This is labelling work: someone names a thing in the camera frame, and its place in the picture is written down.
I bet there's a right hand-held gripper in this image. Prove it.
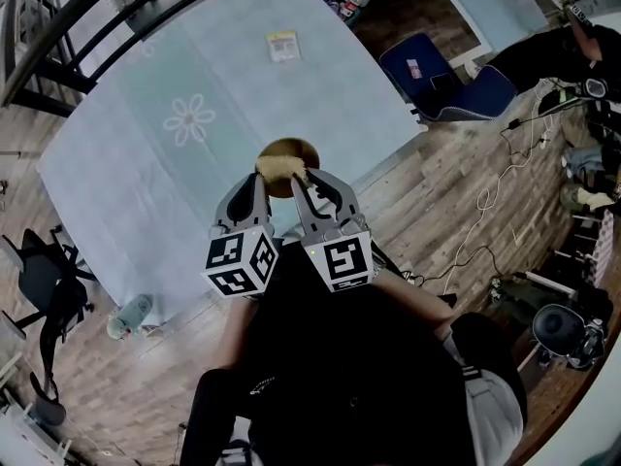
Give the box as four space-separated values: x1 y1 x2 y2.
289 166 378 294

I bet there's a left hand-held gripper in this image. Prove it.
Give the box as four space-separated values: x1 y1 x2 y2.
200 172 284 302

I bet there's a yellow sponge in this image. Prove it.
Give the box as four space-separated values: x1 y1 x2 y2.
255 154 308 186

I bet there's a brown bowl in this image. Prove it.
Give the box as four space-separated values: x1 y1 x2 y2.
255 137 321 199

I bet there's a person's grey shoulder bag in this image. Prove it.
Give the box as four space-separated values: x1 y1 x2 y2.
443 325 525 466

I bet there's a person's right forearm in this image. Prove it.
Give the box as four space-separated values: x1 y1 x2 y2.
376 269 455 337

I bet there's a person's left forearm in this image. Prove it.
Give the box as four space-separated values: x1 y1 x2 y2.
212 298 258 373

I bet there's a light blue floral tablecloth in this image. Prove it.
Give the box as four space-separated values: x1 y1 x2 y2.
36 0 421 327

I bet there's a clear plastic water bottle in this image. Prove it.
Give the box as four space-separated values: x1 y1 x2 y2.
106 292 155 342

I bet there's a person's black clothing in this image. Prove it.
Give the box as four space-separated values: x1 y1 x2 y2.
179 243 528 466

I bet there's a white and yellow packet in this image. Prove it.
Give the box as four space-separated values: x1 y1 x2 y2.
265 30 303 63

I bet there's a black phone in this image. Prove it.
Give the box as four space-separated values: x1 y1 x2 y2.
429 72 457 94

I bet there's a dark blue chair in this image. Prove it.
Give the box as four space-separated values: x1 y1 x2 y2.
377 32 519 123

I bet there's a grey trash bin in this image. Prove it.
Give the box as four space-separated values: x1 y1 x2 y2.
319 0 363 23

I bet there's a black office chair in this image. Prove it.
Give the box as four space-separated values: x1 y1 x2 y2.
0 225 98 426

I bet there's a black dome device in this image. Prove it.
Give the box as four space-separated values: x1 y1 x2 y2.
532 303 607 371

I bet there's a small light blue table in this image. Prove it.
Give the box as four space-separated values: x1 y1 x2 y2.
368 0 549 67

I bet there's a black metal railing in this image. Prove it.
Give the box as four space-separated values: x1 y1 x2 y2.
0 0 253 118

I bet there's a black floor cable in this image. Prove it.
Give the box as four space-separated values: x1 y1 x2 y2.
402 243 506 285

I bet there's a white floor cable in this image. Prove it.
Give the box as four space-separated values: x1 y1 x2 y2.
443 80 555 295

